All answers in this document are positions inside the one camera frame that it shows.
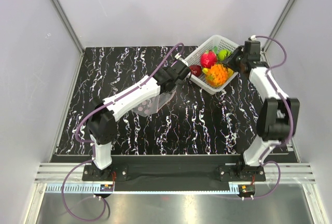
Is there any orange toy pineapple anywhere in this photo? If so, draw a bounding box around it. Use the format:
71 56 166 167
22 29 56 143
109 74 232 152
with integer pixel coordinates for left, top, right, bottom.
205 64 234 87

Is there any clear pink-dotted zip bag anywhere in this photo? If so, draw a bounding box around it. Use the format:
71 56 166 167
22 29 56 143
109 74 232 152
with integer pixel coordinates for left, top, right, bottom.
131 86 177 117

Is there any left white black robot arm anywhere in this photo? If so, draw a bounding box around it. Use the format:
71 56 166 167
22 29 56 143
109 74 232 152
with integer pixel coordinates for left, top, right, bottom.
87 60 191 180

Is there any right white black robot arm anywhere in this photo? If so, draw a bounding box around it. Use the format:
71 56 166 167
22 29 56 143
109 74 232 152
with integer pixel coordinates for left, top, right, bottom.
222 36 300 181

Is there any green apple toy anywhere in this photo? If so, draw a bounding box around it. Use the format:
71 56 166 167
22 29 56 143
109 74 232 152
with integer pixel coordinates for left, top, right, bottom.
217 49 232 61

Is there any red dragon fruit toy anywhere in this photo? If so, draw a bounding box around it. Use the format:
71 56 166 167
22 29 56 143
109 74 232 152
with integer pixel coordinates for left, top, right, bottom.
200 51 218 69

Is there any yellow banana bunch toy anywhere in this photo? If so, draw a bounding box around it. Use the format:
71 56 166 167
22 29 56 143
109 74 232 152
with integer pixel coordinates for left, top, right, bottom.
202 67 209 74

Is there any dark red plum toy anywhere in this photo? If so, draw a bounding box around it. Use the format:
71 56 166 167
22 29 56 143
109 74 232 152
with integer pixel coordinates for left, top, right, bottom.
189 65 202 77

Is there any white plastic mesh basket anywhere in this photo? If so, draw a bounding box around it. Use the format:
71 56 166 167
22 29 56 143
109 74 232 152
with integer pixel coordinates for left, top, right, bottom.
185 35 239 95

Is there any black marble pattern mat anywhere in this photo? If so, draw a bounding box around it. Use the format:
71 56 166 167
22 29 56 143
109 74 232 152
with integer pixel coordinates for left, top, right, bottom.
52 46 262 162

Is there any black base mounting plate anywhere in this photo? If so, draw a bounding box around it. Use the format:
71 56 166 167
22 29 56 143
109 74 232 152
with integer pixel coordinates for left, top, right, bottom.
82 155 266 183

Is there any left connector board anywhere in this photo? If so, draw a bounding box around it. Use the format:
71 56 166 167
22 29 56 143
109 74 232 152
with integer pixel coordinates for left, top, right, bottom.
100 182 115 193

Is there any connector board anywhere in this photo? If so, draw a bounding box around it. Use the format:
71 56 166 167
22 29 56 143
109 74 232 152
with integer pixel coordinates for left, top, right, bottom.
240 184 255 193
100 182 115 193

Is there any right connector board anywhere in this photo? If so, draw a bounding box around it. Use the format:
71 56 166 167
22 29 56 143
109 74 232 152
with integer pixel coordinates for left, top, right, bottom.
240 184 255 193

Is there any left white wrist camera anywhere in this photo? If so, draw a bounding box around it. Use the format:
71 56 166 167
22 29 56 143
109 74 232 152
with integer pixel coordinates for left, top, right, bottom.
172 53 189 66

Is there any right aluminium frame post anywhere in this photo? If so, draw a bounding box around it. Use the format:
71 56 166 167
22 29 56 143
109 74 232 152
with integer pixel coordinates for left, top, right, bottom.
269 0 296 38

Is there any aluminium frame post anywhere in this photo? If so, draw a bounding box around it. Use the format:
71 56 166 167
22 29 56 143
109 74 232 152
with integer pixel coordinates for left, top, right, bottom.
269 0 296 38
50 0 85 54

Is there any left aluminium frame post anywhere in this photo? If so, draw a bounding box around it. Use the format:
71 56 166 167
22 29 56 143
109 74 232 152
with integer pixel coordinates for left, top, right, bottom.
50 0 85 54

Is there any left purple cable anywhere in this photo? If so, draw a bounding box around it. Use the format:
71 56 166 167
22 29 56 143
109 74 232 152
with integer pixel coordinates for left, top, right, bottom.
61 43 185 221

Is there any white slotted cable duct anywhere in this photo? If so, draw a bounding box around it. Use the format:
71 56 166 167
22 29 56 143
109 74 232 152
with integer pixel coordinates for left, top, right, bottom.
46 183 239 194

